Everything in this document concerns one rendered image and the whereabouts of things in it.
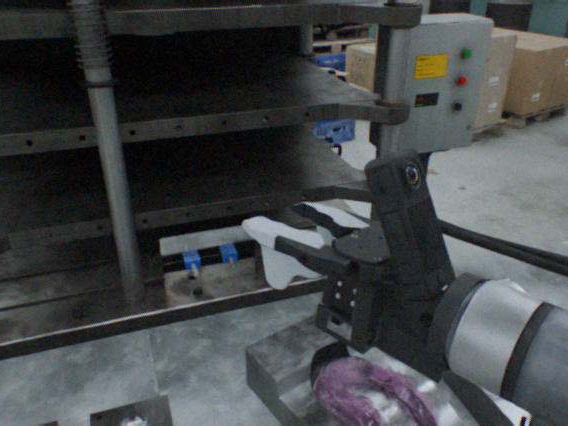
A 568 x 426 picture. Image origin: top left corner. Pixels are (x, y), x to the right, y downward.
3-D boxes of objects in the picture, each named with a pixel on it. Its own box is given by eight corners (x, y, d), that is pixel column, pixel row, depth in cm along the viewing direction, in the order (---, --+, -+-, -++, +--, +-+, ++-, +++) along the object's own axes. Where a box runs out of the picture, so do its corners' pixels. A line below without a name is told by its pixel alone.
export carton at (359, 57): (403, 87, 598) (408, 51, 579) (370, 91, 582) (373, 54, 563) (373, 75, 649) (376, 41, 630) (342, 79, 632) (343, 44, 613)
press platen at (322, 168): (409, 236, 161) (417, 184, 153) (-68, 327, 124) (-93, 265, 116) (311, 145, 230) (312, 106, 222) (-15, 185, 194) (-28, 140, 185)
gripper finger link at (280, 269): (224, 278, 49) (313, 310, 45) (227, 220, 46) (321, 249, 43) (241, 265, 51) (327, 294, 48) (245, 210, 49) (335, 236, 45)
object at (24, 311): (402, 276, 167) (405, 257, 163) (-59, 376, 130) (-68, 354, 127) (307, 175, 237) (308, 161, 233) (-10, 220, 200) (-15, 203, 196)
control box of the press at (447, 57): (433, 387, 221) (503, 20, 151) (368, 405, 212) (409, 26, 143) (405, 352, 239) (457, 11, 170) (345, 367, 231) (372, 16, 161)
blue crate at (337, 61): (359, 74, 653) (360, 58, 643) (325, 80, 629) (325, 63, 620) (341, 68, 681) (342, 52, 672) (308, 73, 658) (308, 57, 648)
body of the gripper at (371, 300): (306, 323, 46) (429, 397, 39) (317, 236, 43) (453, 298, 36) (356, 295, 51) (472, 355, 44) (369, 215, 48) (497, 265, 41)
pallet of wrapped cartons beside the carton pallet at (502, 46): (506, 135, 496) (529, 32, 451) (442, 150, 462) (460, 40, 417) (418, 103, 590) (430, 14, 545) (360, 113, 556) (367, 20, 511)
